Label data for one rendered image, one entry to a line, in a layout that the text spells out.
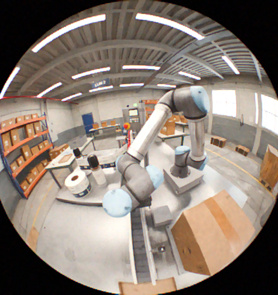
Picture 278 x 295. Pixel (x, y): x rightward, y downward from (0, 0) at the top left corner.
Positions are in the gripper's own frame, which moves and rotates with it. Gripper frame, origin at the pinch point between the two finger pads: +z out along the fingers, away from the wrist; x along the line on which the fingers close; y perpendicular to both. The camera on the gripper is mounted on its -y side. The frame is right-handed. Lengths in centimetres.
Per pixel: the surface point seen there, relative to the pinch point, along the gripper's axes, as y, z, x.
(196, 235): -18.4, -30.4, 15.8
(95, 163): 25.7, -5.2, -29.3
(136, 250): 2.1, -9.0, 26.8
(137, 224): -0.1, -1.0, 13.0
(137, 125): -9, -15, -52
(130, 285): 8, -18, 52
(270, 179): -333, 17, 108
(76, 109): 482, 207, -724
